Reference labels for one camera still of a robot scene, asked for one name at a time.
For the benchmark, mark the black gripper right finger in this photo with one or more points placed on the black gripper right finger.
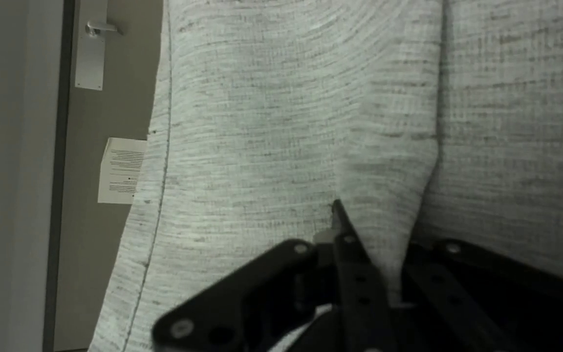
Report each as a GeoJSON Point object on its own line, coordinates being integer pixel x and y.
{"type": "Point", "coordinates": [489, 300]}

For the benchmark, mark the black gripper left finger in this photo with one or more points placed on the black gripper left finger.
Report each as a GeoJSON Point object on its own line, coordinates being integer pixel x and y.
{"type": "Point", "coordinates": [352, 294]}

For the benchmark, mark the grey woven curtain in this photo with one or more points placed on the grey woven curtain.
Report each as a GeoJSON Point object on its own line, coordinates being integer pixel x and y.
{"type": "Point", "coordinates": [293, 118]}

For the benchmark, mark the grey door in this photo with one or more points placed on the grey door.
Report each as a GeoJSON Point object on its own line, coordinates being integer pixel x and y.
{"type": "Point", "coordinates": [98, 247]}

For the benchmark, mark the white paper sign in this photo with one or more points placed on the white paper sign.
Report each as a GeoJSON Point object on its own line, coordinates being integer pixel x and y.
{"type": "Point", "coordinates": [119, 171]}

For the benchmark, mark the grey door frame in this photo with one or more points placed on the grey door frame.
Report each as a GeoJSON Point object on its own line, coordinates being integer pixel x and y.
{"type": "Point", "coordinates": [18, 177]}

